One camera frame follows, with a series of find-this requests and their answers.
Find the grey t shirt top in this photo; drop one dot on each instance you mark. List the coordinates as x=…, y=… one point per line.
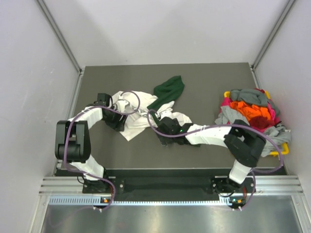
x=253, y=96

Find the dark red t shirt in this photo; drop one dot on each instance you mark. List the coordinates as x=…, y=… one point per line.
x=261, y=123

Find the white and green t shirt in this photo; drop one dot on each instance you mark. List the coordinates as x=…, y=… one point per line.
x=144, y=106

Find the pink t shirt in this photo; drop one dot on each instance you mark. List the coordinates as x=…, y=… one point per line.
x=227, y=101

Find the slotted grey cable duct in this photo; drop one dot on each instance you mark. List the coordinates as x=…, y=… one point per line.
x=104, y=201

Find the yellow plastic basket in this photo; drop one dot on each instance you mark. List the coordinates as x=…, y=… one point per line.
x=284, y=147

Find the orange t shirt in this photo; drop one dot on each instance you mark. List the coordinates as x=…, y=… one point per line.
x=250, y=111

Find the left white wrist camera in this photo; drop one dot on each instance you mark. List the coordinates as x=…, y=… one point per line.
x=121, y=105

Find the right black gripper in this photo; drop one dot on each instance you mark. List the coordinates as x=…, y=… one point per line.
x=163, y=141

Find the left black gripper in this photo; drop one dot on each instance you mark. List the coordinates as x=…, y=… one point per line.
x=118, y=125

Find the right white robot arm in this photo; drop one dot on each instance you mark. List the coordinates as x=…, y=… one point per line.
x=243, y=143

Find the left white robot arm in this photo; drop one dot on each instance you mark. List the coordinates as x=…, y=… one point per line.
x=73, y=145

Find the light grey t shirt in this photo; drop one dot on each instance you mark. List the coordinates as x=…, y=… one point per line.
x=279, y=134

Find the aluminium frame rail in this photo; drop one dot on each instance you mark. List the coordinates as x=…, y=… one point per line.
x=263, y=185

